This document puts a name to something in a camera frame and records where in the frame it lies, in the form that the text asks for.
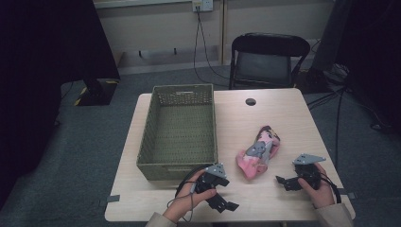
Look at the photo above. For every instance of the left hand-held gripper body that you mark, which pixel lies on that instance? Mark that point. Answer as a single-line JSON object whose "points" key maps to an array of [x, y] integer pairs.
{"points": [[212, 180]]}

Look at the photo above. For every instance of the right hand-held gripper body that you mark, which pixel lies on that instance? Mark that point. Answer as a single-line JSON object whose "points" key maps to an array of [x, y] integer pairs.
{"points": [[307, 171]]}

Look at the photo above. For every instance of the pink patterned sock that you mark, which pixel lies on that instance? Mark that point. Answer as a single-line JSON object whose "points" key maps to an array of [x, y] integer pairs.
{"points": [[258, 153]]}

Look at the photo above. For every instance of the green woven basket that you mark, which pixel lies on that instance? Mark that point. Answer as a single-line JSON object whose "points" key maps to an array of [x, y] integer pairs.
{"points": [[179, 126]]}

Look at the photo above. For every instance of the person's right hand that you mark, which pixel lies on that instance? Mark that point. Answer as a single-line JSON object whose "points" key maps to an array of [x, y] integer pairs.
{"points": [[321, 192]]}

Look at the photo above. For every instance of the person's left hand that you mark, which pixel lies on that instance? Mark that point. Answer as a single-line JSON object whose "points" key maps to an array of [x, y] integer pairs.
{"points": [[184, 205]]}

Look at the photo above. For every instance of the grey tape piece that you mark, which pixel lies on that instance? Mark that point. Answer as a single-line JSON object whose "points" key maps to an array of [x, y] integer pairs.
{"points": [[113, 198], [348, 195]]}

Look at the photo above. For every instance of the black folding chair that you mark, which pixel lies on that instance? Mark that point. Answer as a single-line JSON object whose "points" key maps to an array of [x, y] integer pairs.
{"points": [[268, 63]]}

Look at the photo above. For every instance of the dark curtain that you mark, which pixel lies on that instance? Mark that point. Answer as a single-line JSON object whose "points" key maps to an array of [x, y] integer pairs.
{"points": [[372, 56]]}

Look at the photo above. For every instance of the grey upright panel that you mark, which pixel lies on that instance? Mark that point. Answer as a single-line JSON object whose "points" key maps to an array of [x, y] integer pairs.
{"points": [[329, 34]]}

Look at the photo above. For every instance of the black stand base yellow stripes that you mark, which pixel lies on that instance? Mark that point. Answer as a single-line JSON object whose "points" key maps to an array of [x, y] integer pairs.
{"points": [[97, 93]]}

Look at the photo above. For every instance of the black curtain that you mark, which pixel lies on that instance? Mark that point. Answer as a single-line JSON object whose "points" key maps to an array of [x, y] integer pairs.
{"points": [[38, 78]]}

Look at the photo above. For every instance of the white wall outlet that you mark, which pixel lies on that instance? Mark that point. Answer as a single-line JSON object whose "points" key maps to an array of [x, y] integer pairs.
{"points": [[202, 5]]}

